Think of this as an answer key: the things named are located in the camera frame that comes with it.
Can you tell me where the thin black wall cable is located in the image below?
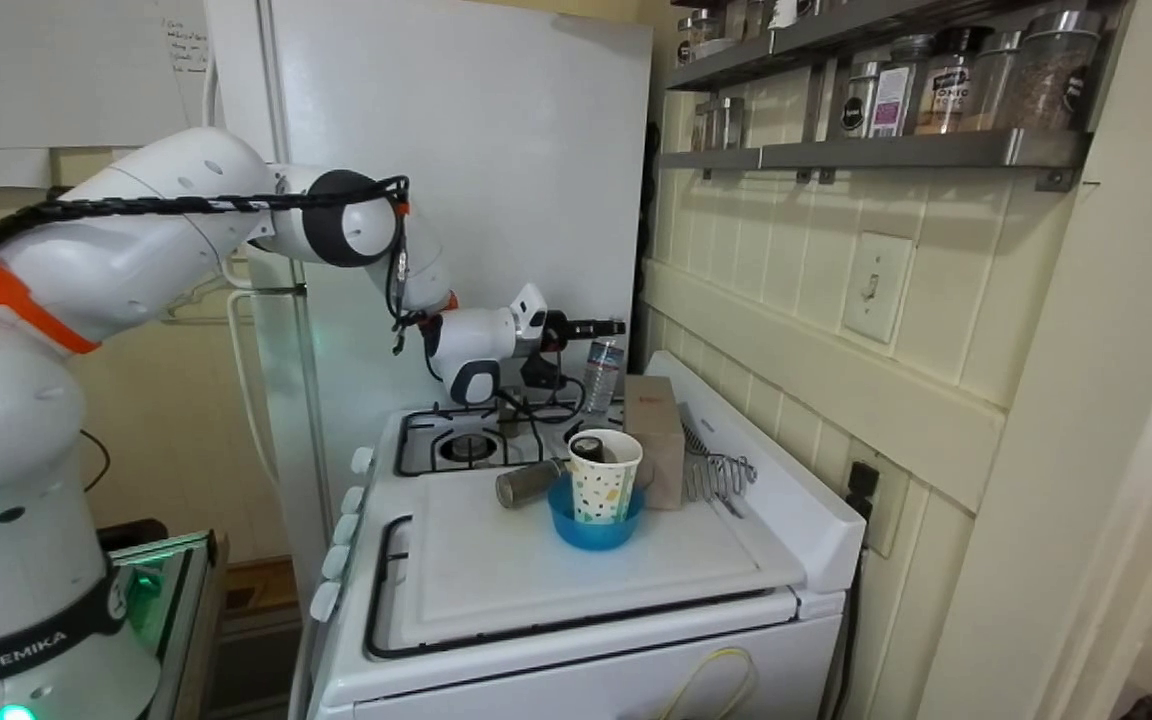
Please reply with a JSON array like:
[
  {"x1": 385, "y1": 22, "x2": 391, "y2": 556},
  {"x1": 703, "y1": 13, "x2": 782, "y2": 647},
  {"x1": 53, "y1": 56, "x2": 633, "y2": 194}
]
[{"x1": 76, "y1": 423, "x2": 114, "y2": 499}]

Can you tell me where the black burner grate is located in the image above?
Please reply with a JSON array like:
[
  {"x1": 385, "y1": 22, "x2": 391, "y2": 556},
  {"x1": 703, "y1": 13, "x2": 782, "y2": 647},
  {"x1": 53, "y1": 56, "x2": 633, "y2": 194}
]
[
  {"x1": 391, "y1": 400, "x2": 515, "y2": 478},
  {"x1": 532, "y1": 396, "x2": 635, "y2": 462},
  {"x1": 359, "y1": 512, "x2": 424, "y2": 658}
]

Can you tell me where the clear glass jar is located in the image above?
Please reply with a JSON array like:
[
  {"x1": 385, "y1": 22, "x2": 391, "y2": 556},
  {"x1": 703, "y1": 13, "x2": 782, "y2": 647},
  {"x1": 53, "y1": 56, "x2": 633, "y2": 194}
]
[{"x1": 581, "y1": 333, "x2": 633, "y2": 421}]

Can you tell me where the blue plastic bowl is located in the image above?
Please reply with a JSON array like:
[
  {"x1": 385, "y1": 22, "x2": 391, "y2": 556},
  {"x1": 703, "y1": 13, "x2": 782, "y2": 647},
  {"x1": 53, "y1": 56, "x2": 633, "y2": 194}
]
[{"x1": 542, "y1": 475, "x2": 649, "y2": 550}]

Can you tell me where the cream wall outlet plate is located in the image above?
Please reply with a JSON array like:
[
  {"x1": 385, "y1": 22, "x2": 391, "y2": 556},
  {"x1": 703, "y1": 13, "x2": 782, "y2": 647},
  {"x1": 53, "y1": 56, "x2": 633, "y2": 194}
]
[{"x1": 863, "y1": 462, "x2": 911, "y2": 564}]

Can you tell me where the white plastic cutting board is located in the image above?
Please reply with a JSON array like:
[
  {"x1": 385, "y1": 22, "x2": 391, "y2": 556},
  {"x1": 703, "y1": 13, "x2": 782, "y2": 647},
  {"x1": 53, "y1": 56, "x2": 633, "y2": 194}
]
[{"x1": 406, "y1": 462, "x2": 807, "y2": 650}]

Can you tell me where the white wall board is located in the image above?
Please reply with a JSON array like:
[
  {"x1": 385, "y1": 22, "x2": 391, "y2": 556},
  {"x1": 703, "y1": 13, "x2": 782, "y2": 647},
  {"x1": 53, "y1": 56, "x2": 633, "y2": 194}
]
[{"x1": 0, "y1": 0, "x2": 218, "y2": 193}]

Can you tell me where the grey metal can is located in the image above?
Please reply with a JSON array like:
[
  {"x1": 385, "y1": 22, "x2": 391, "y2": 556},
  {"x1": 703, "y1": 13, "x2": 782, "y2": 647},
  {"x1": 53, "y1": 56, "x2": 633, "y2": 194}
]
[{"x1": 492, "y1": 457, "x2": 569, "y2": 512}]

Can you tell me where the metal robot cart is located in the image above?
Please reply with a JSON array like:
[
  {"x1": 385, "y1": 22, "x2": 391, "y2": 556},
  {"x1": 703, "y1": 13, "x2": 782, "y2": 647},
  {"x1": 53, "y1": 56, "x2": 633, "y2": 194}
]
[{"x1": 96, "y1": 523, "x2": 227, "y2": 720}]

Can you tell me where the white gas stove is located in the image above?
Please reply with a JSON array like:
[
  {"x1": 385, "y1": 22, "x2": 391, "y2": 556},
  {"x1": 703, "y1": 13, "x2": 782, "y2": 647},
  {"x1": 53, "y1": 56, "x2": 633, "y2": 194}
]
[{"x1": 286, "y1": 347, "x2": 866, "y2": 720}]

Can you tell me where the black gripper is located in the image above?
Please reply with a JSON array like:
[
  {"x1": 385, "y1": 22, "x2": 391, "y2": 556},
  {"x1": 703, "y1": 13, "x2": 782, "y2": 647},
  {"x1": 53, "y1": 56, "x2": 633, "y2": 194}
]
[{"x1": 518, "y1": 309, "x2": 633, "y2": 396}]

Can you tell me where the patterned paper cup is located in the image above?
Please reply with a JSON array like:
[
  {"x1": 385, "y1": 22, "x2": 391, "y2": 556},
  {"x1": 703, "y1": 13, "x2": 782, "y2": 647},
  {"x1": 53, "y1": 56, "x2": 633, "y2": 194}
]
[{"x1": 559, "y1": 423, "x2": 649, "y2": 529}]

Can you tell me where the metal spice rack shelf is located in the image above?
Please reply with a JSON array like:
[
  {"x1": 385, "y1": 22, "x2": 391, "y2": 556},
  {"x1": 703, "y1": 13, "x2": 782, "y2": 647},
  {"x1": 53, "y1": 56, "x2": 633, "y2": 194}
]
[
  {"x1": 651, "y1": 125, "x2": 1095, "y2": 194},
  {"x1": 661, "y1": 0, "x2": 1138, "y2": 97}
]

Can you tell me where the cream light switch plate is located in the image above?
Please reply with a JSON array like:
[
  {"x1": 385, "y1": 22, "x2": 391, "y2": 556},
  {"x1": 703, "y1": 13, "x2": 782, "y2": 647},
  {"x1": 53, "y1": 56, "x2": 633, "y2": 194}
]
[{"x1": 838, "y1": 230, "x2": 916, "y2": 347}]

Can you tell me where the black plug with cord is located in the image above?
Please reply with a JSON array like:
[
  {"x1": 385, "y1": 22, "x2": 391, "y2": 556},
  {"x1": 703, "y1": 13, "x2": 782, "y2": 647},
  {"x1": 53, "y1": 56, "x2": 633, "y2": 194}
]
[{"x1": 819, "y1": 457, "x2": 885, "y2": 720}]

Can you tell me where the white refrigerator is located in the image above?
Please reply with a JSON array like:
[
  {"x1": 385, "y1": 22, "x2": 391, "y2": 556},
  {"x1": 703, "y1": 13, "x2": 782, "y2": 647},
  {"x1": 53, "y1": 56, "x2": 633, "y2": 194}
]
[{"x1": 204, "y1": 0, "x2": 656, "y2": 564}]

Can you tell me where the brown cardboard box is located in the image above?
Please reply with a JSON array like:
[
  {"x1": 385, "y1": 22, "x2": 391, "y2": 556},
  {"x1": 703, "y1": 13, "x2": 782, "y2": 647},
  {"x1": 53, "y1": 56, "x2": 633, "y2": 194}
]
[{"x1": 619, "y1": 373, "x2": 697, "y2": 514}]

